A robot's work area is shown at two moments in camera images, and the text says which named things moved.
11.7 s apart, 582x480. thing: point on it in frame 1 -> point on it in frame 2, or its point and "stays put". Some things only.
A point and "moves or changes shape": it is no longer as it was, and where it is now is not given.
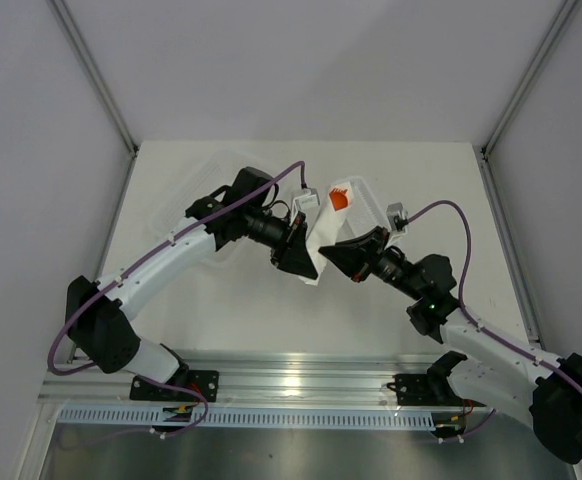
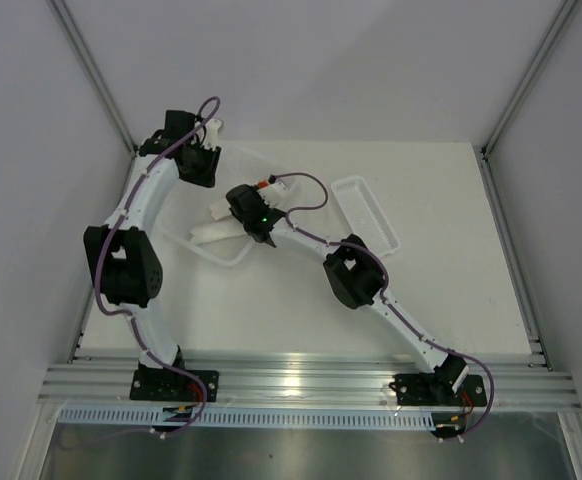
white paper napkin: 322,236 moves or changes shape
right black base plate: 426,390 stays put
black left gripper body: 283,237 -> 204,162
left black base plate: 205,381 stays put
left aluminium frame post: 96,74 stays put
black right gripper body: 384,264 -> 259,196
